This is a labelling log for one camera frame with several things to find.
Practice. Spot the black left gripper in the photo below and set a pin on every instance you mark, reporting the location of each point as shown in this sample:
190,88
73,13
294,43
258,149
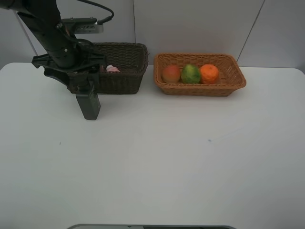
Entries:
67,54

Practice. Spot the pink lotion bottle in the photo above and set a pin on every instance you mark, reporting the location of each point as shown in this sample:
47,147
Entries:
112,69

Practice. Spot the red yellow peach fruit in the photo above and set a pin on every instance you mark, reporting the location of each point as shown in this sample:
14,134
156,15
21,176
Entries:
171,74

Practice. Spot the green mango fruit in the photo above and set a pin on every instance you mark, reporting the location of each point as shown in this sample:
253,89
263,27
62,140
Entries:
190,74

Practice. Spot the orange tangerine fruit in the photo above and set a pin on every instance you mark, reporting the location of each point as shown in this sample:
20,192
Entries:
209,74

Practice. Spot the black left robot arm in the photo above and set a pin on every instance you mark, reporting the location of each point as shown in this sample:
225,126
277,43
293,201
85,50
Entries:
44,13

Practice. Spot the dark green rectangular bottle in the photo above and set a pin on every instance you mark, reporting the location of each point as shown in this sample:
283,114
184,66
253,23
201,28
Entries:
88,100

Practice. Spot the dark brown wicker basket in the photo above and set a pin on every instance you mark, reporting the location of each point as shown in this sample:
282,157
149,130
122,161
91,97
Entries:
131,59

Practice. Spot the light brown wicker basket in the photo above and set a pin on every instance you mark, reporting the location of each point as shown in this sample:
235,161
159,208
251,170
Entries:
230,76

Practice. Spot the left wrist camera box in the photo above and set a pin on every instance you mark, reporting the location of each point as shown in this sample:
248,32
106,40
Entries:
83,25

